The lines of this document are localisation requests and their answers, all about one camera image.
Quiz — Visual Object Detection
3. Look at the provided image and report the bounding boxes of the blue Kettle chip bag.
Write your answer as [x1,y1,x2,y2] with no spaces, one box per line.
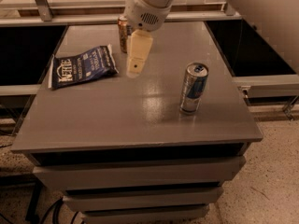
[48,44,119,90]

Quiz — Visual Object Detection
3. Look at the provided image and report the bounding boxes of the silver blue Red Bull can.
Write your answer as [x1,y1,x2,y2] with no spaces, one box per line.
[180,63,208,114]

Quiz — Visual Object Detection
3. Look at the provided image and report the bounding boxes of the black floor cables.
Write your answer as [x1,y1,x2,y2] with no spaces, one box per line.
[0,198,83,224]

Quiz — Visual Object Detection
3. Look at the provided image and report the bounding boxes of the metal window frame rail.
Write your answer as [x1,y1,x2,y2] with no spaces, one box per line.
[0,0,241,27]

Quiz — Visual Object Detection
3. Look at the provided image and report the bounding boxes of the brown orange soda can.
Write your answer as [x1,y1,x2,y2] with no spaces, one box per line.
[118,15,127,53]

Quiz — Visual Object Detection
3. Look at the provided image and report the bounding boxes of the grey drawer cabinet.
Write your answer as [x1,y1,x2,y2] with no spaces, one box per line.
[12,22,262,224]

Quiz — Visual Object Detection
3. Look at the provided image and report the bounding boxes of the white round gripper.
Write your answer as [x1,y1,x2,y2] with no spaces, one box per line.
[124,0,172,77]

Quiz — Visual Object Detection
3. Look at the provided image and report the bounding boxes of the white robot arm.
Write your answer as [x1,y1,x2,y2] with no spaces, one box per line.
[124,0,173,77]

